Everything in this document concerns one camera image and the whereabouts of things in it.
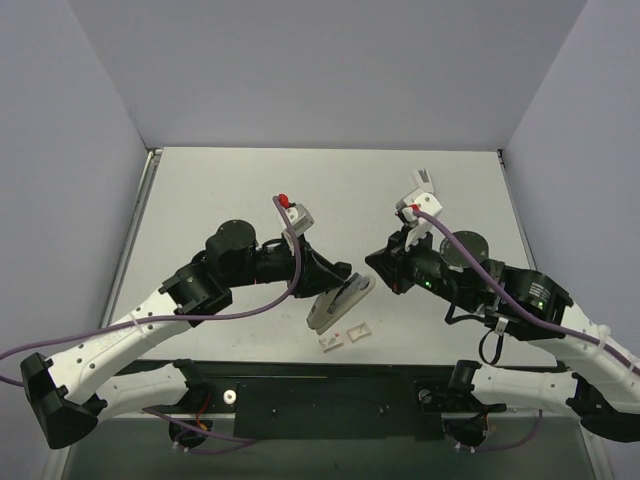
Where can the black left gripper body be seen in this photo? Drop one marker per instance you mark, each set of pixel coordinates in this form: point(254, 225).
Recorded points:
point(304, 270)

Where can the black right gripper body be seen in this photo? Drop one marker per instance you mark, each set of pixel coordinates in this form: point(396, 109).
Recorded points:
point(397, 262)

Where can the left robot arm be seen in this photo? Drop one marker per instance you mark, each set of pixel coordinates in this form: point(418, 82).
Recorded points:
point(72, 391)

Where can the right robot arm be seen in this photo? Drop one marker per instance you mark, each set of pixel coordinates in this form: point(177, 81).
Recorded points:
point(599, 384)

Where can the open staple box tray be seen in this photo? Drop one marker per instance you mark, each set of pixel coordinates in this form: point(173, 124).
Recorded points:
point(359, 332)

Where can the staple box with red dot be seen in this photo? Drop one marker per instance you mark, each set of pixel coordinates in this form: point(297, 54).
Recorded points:
point(331, 342)

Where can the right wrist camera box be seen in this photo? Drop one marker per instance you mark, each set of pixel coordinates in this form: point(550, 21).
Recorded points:
point(416, 228)

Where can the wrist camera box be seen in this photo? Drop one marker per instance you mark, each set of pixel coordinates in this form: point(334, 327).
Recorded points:
point(416, 228)
point(297, 214)

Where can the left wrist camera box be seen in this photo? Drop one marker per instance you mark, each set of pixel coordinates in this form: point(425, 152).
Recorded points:
point(297, 214)

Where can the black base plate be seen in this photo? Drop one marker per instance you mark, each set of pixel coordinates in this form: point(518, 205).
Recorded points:
point(288, 401)

